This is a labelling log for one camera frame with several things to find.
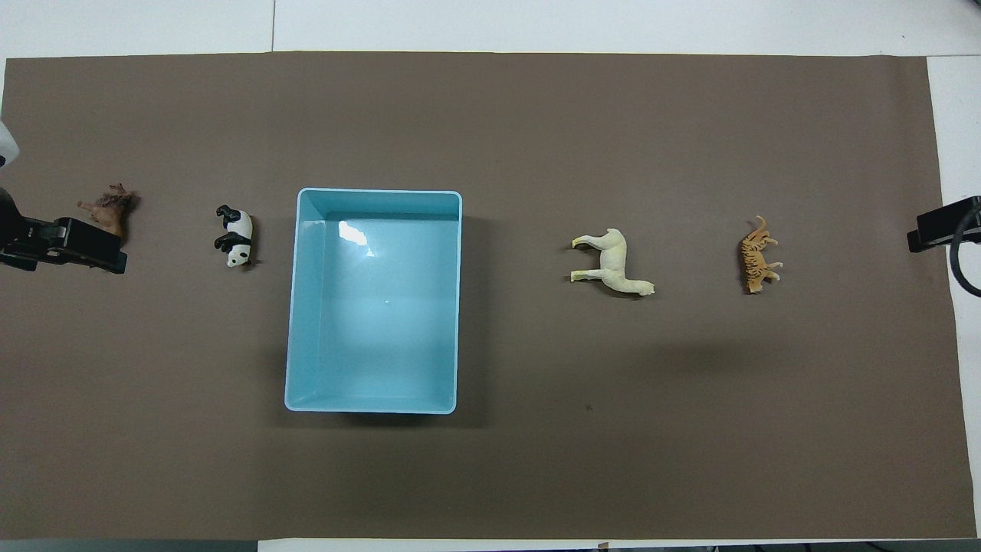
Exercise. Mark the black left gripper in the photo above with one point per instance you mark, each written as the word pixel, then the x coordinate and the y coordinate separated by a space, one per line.
pixel 19 234

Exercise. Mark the brown lion toy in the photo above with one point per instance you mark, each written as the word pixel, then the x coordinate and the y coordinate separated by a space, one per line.
pixel 113 211

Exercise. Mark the black and white panda toy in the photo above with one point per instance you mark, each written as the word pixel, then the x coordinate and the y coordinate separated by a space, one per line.
pixel 239 234

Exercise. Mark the orange striped tiger toy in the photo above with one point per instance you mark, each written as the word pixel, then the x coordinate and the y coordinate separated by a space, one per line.
pixel 757 261

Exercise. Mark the cream white horse toy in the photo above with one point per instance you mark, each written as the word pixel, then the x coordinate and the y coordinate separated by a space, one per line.
pixel 615 264

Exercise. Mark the light blue storage box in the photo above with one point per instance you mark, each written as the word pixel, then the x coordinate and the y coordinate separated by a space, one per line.
pixel 375 322

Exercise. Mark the brown table mat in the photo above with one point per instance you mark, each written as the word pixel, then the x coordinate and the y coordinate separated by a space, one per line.
pixel 690 422

